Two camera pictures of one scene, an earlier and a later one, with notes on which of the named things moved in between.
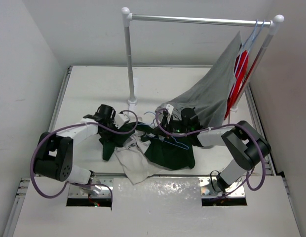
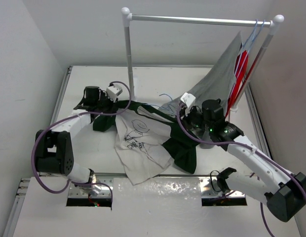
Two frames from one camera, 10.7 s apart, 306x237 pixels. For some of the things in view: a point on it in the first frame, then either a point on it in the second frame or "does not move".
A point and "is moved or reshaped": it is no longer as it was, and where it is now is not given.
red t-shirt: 240,66 does not move
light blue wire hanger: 161,138 to 172,106
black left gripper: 105,137 to 112,107
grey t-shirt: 209,96 does not move
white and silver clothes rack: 274,23 does not move
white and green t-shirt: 143,152 is moved or reshaped
